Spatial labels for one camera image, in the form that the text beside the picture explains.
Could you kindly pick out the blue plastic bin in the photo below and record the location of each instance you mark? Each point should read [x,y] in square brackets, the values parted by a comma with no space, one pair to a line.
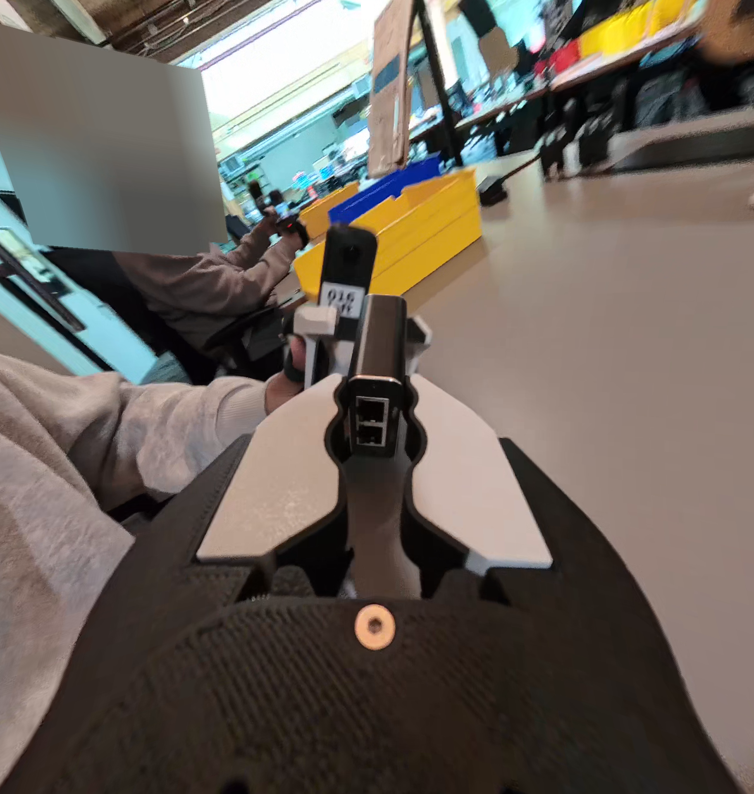
[383,192]

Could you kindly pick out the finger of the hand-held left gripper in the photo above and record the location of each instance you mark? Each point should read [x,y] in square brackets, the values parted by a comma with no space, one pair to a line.
[419,341]
[315,322]

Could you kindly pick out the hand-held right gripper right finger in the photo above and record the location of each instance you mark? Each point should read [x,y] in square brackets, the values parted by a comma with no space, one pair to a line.
[476,490]

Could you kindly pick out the stacked yellow plastic bins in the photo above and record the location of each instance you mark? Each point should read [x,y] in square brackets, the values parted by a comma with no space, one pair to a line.
[414,248]

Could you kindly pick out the person's left forearm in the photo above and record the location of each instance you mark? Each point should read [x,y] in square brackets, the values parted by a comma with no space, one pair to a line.
[135,428]

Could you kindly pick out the grey zip hoodie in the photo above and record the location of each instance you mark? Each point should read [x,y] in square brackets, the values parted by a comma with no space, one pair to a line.
[30,589]

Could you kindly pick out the black pole with round top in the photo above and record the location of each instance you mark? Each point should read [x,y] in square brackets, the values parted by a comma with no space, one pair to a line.
[442,93]

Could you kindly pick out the small black box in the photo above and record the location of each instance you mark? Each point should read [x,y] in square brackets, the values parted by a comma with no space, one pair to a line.
[492,190]

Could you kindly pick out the red plastic bin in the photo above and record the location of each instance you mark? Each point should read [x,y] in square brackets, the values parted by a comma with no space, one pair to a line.
[557,59]

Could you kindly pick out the small yellow plastic bin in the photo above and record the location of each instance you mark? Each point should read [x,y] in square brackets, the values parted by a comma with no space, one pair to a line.
[637,28]

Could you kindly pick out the cardboard sheet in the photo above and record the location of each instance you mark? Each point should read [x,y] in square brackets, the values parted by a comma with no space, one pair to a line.
[389,93]

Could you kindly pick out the person's left hand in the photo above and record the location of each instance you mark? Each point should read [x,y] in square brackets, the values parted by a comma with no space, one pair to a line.
[287,391]

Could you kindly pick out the black ethernet adapter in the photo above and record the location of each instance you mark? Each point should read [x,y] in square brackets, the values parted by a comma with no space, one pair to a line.
[377,347]

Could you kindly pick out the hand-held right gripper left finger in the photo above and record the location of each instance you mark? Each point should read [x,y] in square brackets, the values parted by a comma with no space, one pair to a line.
[271,490]

